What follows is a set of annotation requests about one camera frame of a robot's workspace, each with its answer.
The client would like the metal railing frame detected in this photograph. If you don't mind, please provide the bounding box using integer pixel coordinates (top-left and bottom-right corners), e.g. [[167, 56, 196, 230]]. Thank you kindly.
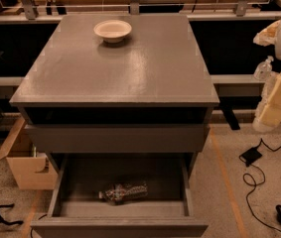
[[0, 0, 281, 26]]

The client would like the open grey middle drawer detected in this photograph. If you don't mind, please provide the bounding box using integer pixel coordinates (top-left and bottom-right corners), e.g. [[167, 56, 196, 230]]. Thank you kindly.
[[31, 154, 208, 238]]

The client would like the white bowl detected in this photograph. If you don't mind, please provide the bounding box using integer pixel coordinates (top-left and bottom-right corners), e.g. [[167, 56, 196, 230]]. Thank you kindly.
[[93, 20, 132, 43]]

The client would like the clear plastic water bottle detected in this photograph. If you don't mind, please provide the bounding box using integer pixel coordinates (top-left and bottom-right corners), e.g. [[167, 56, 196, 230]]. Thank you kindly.
[[98, 182, 148, 204]]

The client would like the grey top drawer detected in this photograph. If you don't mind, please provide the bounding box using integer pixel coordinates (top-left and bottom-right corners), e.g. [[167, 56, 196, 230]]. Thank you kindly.
[[25, 125, 210, 154]]

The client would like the open cardboard box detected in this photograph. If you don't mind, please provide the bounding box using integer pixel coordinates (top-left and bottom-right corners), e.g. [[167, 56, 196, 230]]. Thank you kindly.
[[0, 117, 58, 190]]

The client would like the clear sanitizer pump bottle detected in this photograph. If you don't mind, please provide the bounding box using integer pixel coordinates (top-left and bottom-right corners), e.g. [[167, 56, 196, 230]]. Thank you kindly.
[[253, 56, 274, 80]]

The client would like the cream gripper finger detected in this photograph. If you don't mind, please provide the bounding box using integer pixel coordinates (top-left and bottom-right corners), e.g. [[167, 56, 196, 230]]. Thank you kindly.
[[252, 72, 281, 133], [253, 20, 281, 47]]

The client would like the grey drawer cabinet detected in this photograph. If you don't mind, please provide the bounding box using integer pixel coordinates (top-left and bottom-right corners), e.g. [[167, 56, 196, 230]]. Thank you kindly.
[[9, 13, 220, 177]]

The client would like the black power adapter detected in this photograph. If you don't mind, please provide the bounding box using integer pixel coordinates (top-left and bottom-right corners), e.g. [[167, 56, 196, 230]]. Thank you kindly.
[[239, 147, 262, 167]]

